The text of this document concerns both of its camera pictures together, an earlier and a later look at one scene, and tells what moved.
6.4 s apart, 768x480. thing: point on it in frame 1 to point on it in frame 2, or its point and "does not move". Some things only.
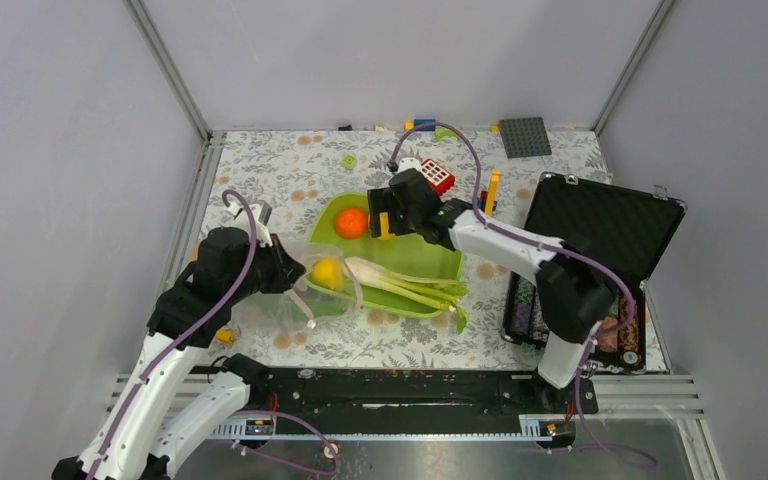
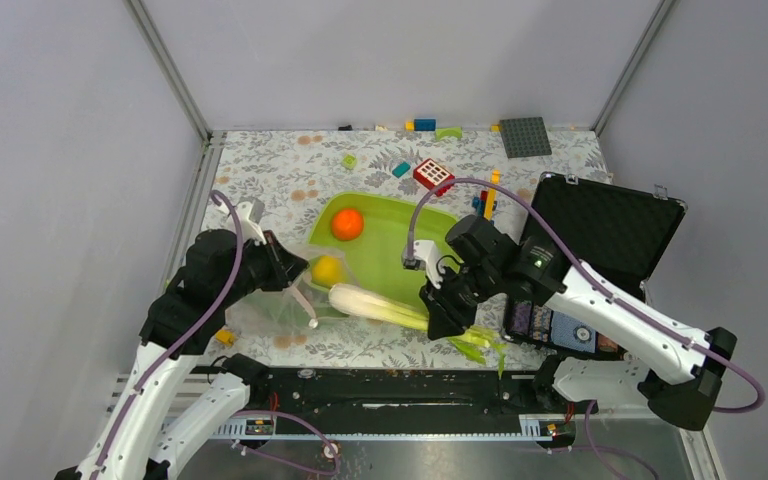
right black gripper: (385, 200) to (446, 317)
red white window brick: (437, 176) does not move
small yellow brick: (225, 336) does not move
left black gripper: (287, 269) does not move
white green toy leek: (437, 294) to (477, 342)
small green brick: (349, 161) does not move
